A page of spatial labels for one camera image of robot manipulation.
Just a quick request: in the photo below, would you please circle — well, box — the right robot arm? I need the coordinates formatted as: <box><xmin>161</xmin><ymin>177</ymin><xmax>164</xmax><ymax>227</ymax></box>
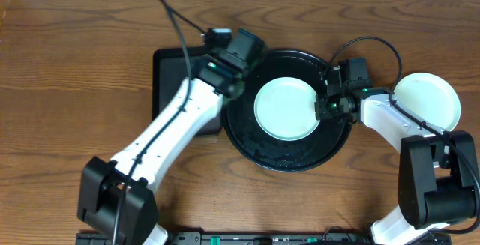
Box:
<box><xmin>315</xmin><ymin>58</ymin><xmax>479</xmax><ymax>244</ymax></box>

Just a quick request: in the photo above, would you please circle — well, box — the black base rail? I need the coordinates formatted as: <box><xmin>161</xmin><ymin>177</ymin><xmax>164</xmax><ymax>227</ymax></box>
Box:
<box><xmin>75</xmin><ymin>228</ymin><xmax>452</xmax><ymax>245</ymax></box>

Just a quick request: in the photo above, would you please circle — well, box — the light green plate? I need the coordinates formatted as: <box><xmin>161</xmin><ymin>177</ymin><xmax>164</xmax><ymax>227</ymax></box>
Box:
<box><xmin>253</xmin><ymin>77</ymin><xmax>320</xmax><ymax>142</ymax></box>
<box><xmin>394</xmin><ymin>73</ymin><xmax>461</xmax><ymax>131</ymax></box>

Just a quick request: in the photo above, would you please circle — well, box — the light green front plate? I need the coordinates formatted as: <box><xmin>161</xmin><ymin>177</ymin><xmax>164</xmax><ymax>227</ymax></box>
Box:
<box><xmin>253</xmin><ymin>77</ymin><xmax>320</xmax><ymax>142</ymax></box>

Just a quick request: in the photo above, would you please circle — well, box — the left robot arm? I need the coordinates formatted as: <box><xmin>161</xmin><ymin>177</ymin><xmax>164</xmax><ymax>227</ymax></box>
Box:
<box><xmin>77</xmin><ymin>28</ymin><xmax>266</xmax><ymax>244</ymax></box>

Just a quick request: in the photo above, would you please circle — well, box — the black round tray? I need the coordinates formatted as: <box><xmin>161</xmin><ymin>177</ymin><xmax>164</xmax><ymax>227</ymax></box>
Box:
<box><xmin>222</xmin><ymin>49</ymin><xmax>353</xmax><ymax>172</ymax></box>

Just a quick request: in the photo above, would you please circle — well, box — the black rectangular tray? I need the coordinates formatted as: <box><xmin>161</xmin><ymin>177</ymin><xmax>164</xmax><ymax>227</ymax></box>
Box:
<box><xmin>151</xmin><ymin>46</ymin><xmax>222</xmax><ymax>136</ymax></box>

